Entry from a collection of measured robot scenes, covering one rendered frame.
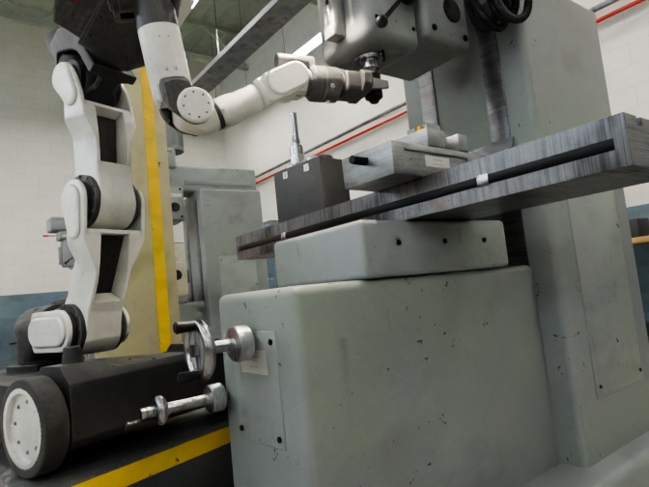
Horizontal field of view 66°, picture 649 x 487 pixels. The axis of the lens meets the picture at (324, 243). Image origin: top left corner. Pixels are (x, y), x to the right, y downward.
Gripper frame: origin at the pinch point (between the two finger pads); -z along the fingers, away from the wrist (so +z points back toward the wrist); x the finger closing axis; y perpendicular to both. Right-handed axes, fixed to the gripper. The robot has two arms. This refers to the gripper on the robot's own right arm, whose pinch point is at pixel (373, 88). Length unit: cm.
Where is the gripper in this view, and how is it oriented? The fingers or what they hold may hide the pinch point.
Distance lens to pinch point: 138.9
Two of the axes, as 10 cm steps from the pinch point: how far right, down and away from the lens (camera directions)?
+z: -9.2, 0.5, -3.8
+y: 1.0, 9.9, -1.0
